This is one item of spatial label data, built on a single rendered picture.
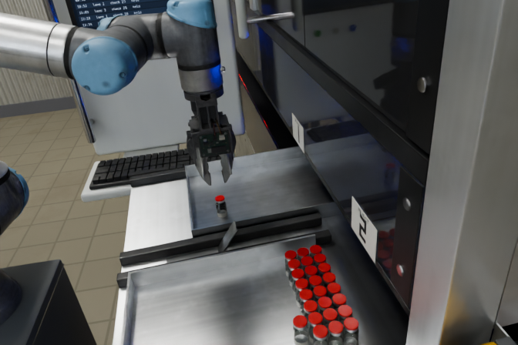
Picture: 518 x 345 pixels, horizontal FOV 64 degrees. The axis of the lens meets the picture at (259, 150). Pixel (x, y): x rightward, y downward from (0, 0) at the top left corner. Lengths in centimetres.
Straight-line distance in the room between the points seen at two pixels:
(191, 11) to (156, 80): 66
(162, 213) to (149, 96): 50
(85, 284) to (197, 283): 148
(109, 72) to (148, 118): 80
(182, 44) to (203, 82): 7
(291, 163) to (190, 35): 50
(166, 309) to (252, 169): 45
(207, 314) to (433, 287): 37
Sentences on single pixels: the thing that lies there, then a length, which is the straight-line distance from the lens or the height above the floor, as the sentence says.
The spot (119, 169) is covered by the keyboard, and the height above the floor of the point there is 83.
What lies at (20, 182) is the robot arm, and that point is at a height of 98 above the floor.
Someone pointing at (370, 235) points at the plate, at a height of 103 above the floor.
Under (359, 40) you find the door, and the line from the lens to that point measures 57.
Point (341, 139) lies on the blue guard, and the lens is 66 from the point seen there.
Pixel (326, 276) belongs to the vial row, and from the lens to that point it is 70.
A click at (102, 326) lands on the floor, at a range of 201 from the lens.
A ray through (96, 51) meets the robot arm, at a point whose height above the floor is 130.
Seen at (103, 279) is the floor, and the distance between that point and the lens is 222.
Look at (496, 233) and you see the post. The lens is 45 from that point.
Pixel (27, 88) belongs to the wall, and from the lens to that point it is 454.
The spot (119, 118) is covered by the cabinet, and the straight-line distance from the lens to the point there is 139.
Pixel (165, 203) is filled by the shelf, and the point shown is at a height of 88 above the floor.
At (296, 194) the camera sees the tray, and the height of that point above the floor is 88.
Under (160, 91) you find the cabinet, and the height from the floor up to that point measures 100.
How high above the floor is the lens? 143
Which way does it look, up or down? 29 degrees down
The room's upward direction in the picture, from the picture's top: 6 degrees counter-clockwise
